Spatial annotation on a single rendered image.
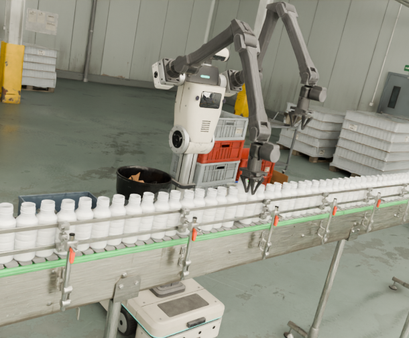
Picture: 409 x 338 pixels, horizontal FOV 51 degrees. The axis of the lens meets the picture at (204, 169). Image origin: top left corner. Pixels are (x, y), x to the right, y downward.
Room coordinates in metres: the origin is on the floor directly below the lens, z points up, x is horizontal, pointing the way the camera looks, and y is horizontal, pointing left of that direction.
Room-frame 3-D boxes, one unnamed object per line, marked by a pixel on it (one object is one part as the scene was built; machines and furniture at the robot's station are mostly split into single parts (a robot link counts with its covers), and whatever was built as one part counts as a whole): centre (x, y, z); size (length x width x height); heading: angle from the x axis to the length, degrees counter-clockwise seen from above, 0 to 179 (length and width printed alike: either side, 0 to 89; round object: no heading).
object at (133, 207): (1.35, 0.21, 1.08); 0.06 x 0.06 x 0.17
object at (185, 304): (2.34, 0.09, 0.24); 0.68 x 0.53 x 0.41; 43
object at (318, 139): (9.13, -2.18, 0.50); 1.23 x 1.05 x 1.00; 132
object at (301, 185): (1.99, -0.47, 1.08); 0.06 x 0.06 x 0.17
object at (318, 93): (2.11, -0.44, 1.60); 0.12 x 0.09 x 0.12; 44
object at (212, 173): (4.23, 0.00, 0.55); 0.61 x 0.41 x 0.22; 141
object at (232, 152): (4.24, 0.00, 0.78); 0.61 x 0.41 x 0.22; 140
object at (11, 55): (8.23, 4.00, 0.55); 0.40 x 0.40 x 1.10; 44
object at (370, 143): (8.05, -3.07, 0.59); 1.24 x 1.03 x 1.17; 136
